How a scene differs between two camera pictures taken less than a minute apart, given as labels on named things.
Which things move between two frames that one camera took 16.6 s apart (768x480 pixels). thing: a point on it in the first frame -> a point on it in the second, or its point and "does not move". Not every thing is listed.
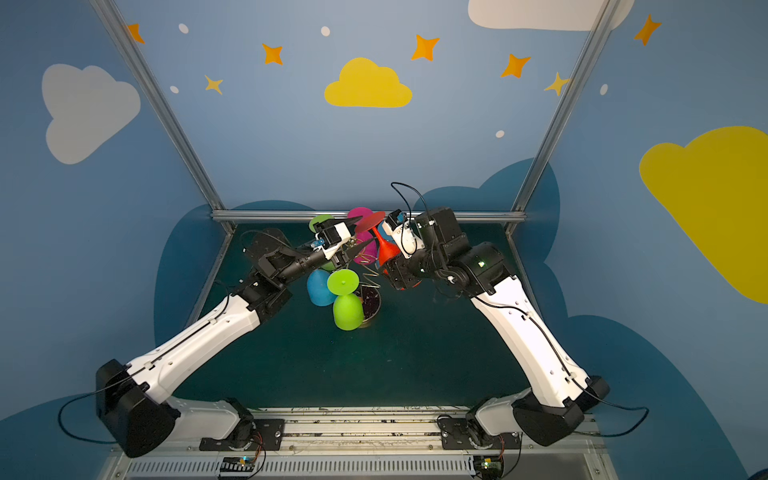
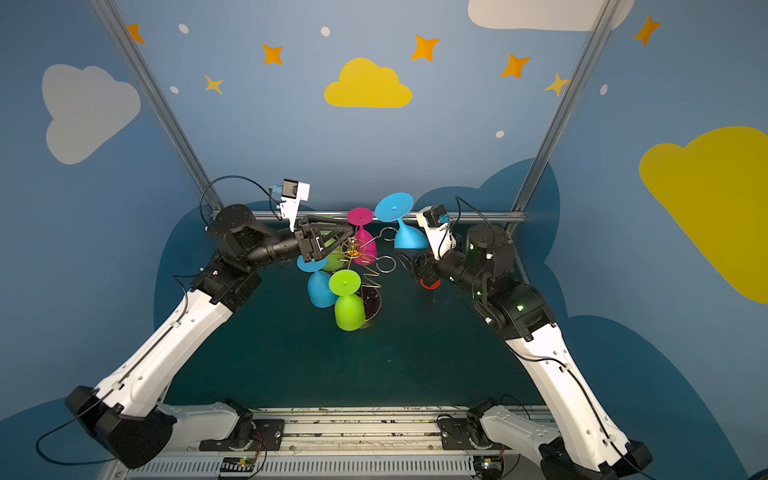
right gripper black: (398, 276) -> (426, 266)
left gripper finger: (353, 249) -> (330, 228)
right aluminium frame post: (592, 46) does not move
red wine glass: (387, 250) -> (432, 287)
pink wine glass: (368, 256) does not move
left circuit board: (243, 463) does not move
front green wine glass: (348, 310) does not move
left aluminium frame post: (118, 29) does not move
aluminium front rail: (383, 444) does not move
